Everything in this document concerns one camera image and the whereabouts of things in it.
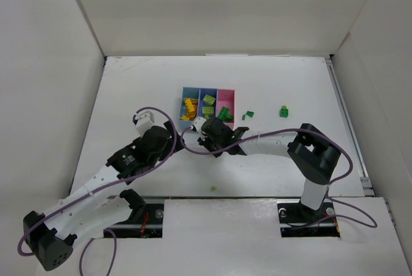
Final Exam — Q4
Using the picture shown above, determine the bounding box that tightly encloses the dark green heart brick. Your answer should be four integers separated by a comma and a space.
224, 114, 234, 122

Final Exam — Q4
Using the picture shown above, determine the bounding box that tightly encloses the dark green plate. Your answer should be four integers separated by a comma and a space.
218, 107, 230, 120

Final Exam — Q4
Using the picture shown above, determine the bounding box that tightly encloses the pale green curved brick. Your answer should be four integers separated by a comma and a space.
202, 106, 214, 116

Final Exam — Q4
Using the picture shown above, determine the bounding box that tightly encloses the yellow butterfly round brick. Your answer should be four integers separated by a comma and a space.
186, 112, 196, 120

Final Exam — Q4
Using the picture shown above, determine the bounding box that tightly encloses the yellow curved studded brick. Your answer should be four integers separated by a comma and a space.
184, 98, 198, 116

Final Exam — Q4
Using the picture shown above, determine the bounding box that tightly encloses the dark green 2x2 brick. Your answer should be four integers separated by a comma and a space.
279, 107, 289, 118

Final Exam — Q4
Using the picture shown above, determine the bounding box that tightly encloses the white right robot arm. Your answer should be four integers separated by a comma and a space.
192, 117, 341, 210

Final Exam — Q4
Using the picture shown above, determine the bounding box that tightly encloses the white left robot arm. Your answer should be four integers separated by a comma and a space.
19, 121, 182, 271

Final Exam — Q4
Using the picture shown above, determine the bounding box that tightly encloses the pink container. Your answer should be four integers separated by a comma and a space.
215, 89, 236, 129

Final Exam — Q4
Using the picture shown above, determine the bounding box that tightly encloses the purple blue container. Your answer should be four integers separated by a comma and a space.
197, 88, 218, 118

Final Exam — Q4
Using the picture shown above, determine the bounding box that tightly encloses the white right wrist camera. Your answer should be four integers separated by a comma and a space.
191, 117, 207, 136

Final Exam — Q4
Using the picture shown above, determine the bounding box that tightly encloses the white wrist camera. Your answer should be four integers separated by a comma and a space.
132, 111, 155, 136
191, 117, 207, 136

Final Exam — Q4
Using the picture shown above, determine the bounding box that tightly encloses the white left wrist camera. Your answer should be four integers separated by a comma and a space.
132, 111, 155, 136

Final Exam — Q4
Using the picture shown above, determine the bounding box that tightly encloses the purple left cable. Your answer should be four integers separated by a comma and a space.
16, 106, 186, 276

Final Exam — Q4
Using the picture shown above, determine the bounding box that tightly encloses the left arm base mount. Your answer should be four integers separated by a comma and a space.
109, 190, 164, 239

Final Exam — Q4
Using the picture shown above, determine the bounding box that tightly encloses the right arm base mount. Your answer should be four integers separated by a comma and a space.
277, 194, 340, 238

